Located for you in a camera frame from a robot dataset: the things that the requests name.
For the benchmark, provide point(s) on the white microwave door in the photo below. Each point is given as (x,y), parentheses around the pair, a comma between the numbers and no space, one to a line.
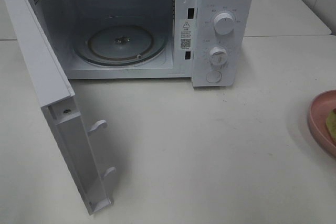
(57,102)

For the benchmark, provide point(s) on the pink round plate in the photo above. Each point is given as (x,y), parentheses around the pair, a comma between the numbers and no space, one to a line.
(319,109)

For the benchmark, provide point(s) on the white round door button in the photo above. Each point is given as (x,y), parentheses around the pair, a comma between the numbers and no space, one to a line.
(214,76)

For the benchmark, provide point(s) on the glass microwave turntable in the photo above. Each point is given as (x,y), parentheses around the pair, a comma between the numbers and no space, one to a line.
(120,45)

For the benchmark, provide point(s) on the white bread sandwich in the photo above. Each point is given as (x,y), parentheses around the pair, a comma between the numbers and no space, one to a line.
(331,124)

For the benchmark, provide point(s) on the white microwave knob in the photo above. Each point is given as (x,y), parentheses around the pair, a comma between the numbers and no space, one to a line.
(218,56)
(224,22)

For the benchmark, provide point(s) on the white microwave oven body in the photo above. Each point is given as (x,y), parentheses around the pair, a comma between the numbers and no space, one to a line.
(188,25)

